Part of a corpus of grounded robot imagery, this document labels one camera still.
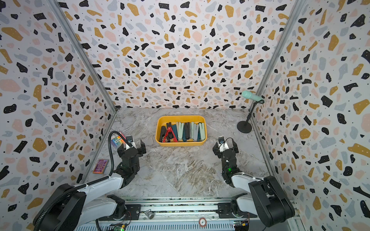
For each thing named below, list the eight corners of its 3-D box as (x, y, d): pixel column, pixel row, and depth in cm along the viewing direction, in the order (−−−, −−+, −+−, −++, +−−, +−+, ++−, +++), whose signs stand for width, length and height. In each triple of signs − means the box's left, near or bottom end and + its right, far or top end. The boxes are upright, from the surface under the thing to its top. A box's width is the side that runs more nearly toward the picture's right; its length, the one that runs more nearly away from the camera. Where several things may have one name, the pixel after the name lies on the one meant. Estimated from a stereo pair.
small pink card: (93, 173, 88) (92, 172, 86) (100, 160, 94) (98, 158, 92) (103, 173, 88) (102, 172, 87) (109, 160, 94) (107, 159, 92)
